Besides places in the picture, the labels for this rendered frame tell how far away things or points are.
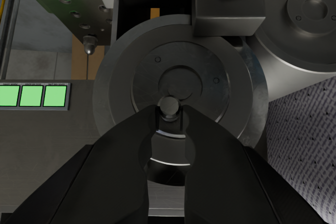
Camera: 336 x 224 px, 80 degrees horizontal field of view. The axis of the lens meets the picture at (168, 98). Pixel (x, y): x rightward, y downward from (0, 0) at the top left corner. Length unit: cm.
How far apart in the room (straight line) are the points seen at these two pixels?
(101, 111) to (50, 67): 335
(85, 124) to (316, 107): 46
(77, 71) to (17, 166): 219
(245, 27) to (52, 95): 49
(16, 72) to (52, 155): 316
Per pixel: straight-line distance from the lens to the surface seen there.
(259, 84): 19
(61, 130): 56
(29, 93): 61
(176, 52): 16
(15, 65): 372
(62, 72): 343
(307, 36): 22
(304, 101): 34
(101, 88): 18
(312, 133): 33
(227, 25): 17
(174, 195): 50
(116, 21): 21
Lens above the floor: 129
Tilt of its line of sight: 12 degrees down
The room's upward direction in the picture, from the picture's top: 179 degrees counter-clockwise
